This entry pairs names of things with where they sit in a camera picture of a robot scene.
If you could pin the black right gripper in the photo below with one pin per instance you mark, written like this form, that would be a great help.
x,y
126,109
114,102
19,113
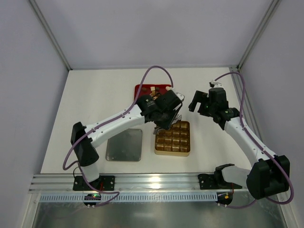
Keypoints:
x,y
198,102

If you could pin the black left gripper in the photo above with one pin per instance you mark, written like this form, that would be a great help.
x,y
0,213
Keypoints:
x,y
166,122

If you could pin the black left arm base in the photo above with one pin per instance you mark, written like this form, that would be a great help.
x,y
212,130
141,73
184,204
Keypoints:
x,y
103,183

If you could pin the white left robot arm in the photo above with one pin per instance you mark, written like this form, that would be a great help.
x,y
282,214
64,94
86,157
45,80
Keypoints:
x,y
85,139

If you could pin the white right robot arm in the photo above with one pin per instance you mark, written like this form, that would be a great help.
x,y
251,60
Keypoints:
x,y
269,173

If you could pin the gold chocolate box tray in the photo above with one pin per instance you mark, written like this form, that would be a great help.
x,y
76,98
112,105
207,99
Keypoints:
x,y
175,141

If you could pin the red tray lid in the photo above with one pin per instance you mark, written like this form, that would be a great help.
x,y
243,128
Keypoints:
x,y
162,90

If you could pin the square metal plate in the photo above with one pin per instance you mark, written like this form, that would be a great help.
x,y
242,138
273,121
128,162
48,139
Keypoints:
x,y
125,146

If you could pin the slotted cable duct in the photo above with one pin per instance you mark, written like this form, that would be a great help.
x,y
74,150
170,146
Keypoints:
x,y
129,197

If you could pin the aluminium front rail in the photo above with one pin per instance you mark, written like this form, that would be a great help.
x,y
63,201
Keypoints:
x,y
136,182

